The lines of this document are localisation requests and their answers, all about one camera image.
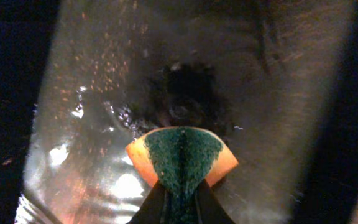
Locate green and yellow sponge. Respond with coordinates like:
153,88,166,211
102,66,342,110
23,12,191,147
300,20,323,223
126,126,238,224

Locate black rectangular tray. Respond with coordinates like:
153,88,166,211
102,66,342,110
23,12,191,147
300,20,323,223
0,1,358,223

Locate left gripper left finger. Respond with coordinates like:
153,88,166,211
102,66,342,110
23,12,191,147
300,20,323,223
127,181,168,224

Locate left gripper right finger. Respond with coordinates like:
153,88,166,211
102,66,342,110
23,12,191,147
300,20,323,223
194,180,234,224

